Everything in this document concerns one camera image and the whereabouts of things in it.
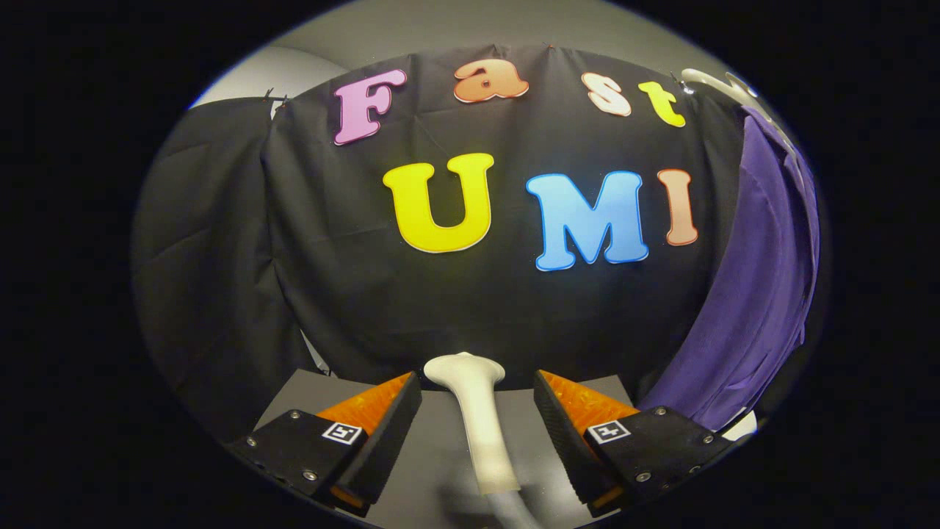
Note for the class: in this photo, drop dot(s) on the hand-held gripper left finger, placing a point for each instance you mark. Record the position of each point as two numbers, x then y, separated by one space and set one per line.
385 433

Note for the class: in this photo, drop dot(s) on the white clothes hanger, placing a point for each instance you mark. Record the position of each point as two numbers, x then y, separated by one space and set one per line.
705 76

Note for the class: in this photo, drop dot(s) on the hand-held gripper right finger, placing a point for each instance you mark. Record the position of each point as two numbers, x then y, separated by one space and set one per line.
562 433

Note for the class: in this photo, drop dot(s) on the white garment steamer head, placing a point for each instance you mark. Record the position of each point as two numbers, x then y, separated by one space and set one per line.
481 419

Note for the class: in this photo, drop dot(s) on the white mannequin torso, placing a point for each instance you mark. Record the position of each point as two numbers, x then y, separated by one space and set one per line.
742 427

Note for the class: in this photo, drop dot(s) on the grey cabinet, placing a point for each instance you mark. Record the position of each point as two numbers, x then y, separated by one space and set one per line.
440 448

